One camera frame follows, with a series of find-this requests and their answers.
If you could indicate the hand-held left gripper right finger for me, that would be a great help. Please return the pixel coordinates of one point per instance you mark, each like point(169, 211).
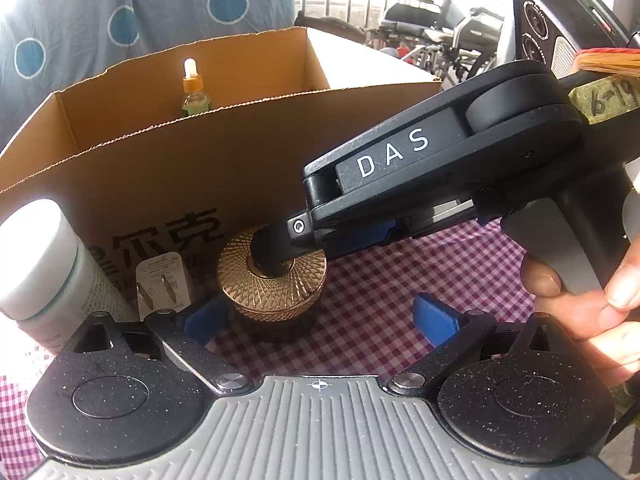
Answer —
point(437, 317)

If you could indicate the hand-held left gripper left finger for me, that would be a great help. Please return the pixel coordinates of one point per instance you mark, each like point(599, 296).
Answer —
point(205, 317)

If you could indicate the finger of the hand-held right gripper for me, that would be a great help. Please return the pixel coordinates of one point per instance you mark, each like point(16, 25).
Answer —
point(280, 240)

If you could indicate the copper textured jar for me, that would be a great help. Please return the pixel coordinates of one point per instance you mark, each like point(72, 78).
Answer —
point(235, 272)

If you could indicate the brown cardboard box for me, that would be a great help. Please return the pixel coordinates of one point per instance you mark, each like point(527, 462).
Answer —
point(150, 170)

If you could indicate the orange capped dropper bottle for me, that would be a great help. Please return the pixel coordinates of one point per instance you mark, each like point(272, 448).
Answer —
point(192, 87)

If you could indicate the person's right hand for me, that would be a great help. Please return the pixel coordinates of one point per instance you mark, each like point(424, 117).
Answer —
point(595, 325)

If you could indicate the white plug adapter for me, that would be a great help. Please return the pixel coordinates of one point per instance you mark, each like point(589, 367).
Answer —
point(165, 272)

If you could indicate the pink checked tablecloth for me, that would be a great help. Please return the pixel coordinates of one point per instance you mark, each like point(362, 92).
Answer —
point(370, 305)

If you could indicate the black wheelchair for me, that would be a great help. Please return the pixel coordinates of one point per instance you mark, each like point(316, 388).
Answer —
point(475, 30)
point(410, 10)

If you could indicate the white plastic jar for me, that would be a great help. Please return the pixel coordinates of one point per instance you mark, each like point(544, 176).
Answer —
point(45, 260)

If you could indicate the blue printed blanket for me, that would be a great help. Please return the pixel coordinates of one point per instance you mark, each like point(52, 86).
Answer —
point(150, 10)

